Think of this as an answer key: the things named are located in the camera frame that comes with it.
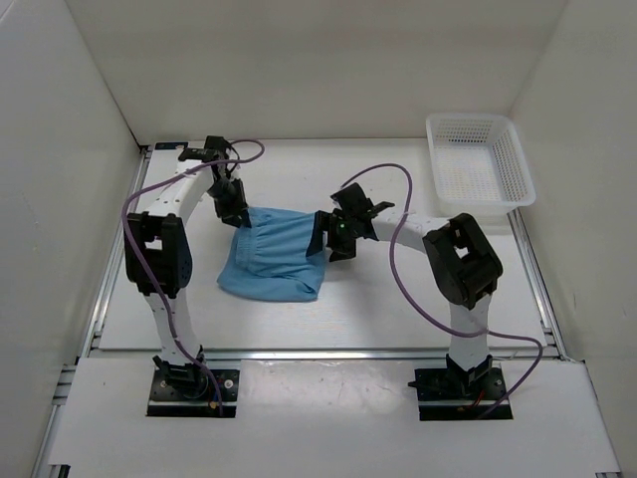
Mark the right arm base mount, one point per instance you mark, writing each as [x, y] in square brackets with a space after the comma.
[442, 398]

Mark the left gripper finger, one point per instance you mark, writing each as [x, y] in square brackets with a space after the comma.
[226, 215]
[242, 215]

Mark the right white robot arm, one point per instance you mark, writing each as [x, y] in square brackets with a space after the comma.
[465, 267]

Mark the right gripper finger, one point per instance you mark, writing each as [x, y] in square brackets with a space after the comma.
[320, 226]
[342, 253]

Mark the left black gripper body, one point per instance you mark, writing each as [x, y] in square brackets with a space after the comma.
[229, 196]

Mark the light blue shorts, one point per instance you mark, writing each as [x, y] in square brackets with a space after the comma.
[268, 260]

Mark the blue label sticker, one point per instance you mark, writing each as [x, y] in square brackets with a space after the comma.
[167, 145]

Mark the white plastic mesh basket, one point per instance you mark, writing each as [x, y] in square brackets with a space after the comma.
[478, 164]

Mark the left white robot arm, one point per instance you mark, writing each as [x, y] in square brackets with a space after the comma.
[158, 260]

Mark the aluminium front rail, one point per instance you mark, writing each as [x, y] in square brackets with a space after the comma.
[326, 354]

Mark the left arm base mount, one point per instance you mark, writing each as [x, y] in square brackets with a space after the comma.
[187, 391]

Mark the aluminium left rail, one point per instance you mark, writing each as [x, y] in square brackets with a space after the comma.
[98, 312]

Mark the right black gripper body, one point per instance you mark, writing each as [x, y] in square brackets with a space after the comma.
[341, 232]

